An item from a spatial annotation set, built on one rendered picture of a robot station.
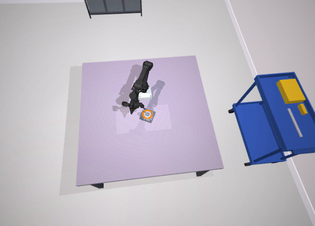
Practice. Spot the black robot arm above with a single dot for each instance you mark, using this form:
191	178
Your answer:
141	84

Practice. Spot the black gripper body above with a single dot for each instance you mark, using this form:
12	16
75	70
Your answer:
126	104

